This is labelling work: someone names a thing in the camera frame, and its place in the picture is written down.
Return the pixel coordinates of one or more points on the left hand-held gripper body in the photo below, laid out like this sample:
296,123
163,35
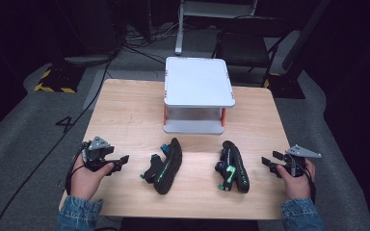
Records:
97,150

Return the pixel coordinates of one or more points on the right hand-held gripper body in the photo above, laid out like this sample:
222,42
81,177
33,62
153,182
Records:
297,159

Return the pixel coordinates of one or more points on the black sandal with green trim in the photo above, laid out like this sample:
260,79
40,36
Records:
168,170
234,168

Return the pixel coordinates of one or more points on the white two-tier shoe rack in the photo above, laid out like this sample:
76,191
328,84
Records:
197,83

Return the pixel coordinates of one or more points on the person's right hand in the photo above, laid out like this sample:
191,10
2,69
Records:
297,186

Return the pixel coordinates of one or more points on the person's left hand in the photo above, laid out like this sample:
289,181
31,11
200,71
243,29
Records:
85,181

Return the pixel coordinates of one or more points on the yellow-black striped stand base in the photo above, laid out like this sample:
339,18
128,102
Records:
284,85
56,82

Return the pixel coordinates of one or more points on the black folding chair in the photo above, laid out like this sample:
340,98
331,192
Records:
247,45

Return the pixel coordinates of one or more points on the dark slanted stand pole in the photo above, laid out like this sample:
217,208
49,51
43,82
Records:
305,35

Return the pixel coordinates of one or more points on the white metal stand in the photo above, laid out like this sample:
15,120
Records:
179,32

